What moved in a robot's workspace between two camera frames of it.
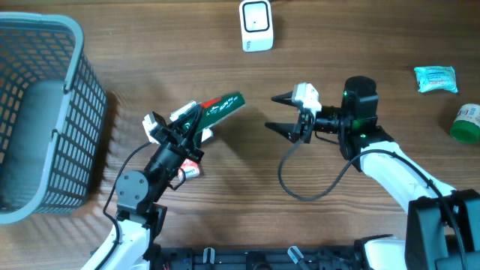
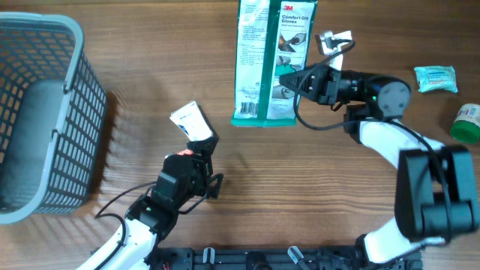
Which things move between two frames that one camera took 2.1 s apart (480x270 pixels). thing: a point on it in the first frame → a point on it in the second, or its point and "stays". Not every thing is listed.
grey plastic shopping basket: [52, 115] stays
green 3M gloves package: [215, 109] → [274, 37]
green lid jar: [466, 126] stays
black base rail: [259, 258] stays
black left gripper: [176, 138] → [199, 146]
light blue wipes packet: [436, 78] stays
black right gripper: [289, 129] → [322, 85]
